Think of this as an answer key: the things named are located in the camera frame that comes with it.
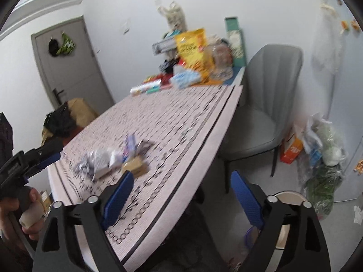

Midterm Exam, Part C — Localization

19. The blue white tissue pack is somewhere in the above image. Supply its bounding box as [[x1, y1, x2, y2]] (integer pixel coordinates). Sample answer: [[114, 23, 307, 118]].
[[170, 65, 204, 89]]

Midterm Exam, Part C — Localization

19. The black plastic bag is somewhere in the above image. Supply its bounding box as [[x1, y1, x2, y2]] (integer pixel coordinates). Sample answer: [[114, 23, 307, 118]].
[[44, 105, 78, 138]]

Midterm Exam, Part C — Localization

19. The orange blue place mat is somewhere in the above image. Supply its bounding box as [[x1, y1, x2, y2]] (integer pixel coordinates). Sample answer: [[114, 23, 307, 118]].
[[196, 66, 246, 87]]

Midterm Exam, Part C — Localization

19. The grey door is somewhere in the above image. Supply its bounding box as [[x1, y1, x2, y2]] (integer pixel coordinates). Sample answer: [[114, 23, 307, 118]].
[[31, 17, 115, 111]]

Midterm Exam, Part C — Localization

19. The black hanging bag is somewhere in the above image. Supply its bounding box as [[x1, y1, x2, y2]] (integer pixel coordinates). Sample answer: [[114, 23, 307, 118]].
[[48, 38, 61, 57]]

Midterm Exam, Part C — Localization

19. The white chip tube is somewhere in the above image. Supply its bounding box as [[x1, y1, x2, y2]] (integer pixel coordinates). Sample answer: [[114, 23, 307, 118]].
[[130, 80, 162, 95]]

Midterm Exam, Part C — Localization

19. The white trash bin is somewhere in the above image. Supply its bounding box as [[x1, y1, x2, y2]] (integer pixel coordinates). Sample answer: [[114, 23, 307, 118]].
[[274, 191, 312, 251]]

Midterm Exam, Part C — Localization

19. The blue snack packet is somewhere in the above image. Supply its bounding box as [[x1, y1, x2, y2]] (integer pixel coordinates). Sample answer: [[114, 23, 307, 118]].
[[125, 134, 154, 158]]

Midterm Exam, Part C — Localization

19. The clear glass jar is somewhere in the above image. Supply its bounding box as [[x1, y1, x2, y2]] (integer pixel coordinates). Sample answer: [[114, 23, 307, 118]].
[[211, 44, 235, 80]]

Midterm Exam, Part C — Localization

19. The tan snack packet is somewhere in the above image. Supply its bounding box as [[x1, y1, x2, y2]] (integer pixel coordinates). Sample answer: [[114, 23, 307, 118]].
[[120, 156, 150, 178]]

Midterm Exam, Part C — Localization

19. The green hanging bag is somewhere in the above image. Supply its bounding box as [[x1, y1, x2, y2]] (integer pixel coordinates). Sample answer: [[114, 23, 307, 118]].
[[57, 32, 76, 56]]

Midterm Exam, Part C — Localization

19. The orange carton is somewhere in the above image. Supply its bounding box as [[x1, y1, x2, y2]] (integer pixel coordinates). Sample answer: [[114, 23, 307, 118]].
[[281, 125, 304, 165]]

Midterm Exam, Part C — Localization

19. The clear hanging plastic bag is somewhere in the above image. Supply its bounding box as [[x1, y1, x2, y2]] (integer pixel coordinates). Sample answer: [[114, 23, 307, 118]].
[[310, 3, 348, 75]]

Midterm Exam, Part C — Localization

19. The white tissue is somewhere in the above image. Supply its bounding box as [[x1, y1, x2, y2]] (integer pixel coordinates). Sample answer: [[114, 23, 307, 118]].
[[109, 150, 126, 171]]

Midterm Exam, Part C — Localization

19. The grey upholstered chair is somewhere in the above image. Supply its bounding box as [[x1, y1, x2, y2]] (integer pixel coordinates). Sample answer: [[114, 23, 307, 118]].
[[217, 44, 304, 194]]

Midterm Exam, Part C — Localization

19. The silver wrapper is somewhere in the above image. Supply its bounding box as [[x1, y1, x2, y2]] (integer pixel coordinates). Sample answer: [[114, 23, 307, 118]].
[[75, 149, 113, 181]]

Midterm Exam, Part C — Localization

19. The person's left hand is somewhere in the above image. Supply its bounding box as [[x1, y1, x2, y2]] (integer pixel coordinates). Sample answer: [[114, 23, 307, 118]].
[[0, 189, 46, 244]]

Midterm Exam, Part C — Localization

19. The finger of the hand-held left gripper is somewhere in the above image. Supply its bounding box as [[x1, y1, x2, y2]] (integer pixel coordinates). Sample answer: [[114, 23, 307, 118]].
[[34, 137, 64, 157], [27, 152, 62, 182]]

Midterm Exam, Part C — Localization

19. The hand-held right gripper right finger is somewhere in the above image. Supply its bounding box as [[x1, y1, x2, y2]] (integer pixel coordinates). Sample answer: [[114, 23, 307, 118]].
[[230, 171, 332, 272]]

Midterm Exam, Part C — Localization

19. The pale blue fridge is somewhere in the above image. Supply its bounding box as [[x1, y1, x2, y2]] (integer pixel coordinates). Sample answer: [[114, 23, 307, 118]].
[[320, 0, 363, 202]]

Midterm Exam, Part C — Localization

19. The plastic bag of vegetables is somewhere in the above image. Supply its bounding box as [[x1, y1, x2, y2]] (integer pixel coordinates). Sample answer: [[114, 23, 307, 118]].
[[298, 113, 348, 216]]

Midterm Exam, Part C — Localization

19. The green tall box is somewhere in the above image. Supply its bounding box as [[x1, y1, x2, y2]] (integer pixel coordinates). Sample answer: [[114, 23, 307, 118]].
[[225, 17, 247, 67]]

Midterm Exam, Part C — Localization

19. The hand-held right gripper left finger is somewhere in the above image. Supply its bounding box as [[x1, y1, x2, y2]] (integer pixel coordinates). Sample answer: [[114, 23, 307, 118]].
[[32, 171, 135, 272]]

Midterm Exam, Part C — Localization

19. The yellow snack bag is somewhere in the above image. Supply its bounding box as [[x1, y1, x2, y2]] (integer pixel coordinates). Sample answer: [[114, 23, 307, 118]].
[[174, 28, 216, 81]]

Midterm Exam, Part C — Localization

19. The white tote bag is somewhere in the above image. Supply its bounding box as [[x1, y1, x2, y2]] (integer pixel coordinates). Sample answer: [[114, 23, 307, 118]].
[[159, 1, 188, 32]]

